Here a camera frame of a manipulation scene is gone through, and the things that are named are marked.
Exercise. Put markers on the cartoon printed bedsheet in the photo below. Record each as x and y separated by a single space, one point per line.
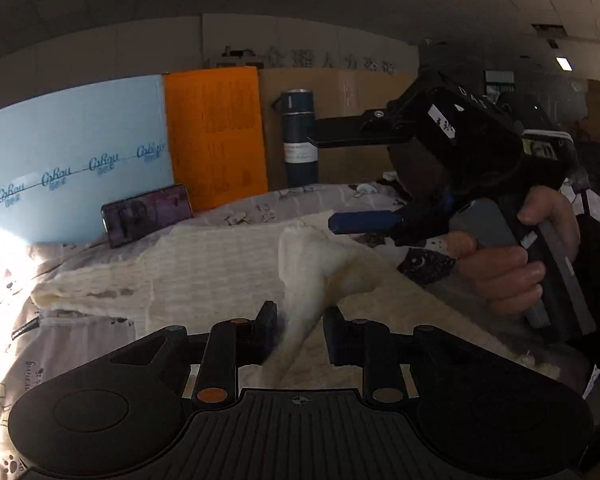
55 360

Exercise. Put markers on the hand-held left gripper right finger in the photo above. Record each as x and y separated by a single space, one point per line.
332 335

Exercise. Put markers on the black smartphone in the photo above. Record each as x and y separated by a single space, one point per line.
145 215

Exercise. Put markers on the ceiling light panel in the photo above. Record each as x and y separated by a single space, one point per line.
564 63

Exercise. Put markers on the ceiling air vent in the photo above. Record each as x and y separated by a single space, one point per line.
547 29

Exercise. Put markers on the brown cardboard box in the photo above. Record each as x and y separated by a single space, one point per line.
350 100

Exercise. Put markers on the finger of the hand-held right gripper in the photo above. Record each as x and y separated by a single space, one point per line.
365 221
340 132

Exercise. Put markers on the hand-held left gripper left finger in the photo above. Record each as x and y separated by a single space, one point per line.
267 332

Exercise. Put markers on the grey metal cabinet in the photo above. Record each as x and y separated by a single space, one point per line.
237 57

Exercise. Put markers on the person's right hand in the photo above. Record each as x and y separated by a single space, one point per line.
500 272

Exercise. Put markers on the dark blue vacuum bottle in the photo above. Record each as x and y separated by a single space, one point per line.
300 130

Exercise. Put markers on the cream knitted sweater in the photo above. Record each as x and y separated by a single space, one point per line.
205 270

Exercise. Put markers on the grey wall lettering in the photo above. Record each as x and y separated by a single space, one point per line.
325 60

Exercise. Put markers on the orange cardboard box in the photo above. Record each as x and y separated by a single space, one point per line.
215 135

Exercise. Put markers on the large light blue cardboard box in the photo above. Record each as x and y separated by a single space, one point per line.
70 150

